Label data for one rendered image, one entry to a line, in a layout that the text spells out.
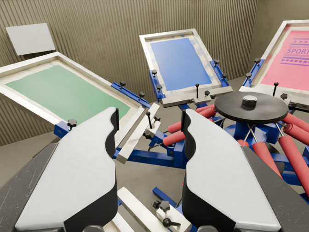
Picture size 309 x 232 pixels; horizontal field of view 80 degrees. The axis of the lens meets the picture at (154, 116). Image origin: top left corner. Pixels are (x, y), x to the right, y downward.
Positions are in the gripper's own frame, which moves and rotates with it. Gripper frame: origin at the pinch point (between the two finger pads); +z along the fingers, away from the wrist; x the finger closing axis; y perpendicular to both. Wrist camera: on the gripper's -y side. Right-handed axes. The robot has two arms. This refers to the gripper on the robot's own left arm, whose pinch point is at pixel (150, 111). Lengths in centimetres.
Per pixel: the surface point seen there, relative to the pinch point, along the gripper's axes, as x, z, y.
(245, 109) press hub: 43, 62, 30
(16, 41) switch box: -185, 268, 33
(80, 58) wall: -119, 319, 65
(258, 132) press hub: 56, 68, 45
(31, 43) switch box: -170, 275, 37
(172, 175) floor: 30, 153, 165
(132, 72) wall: -33, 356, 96
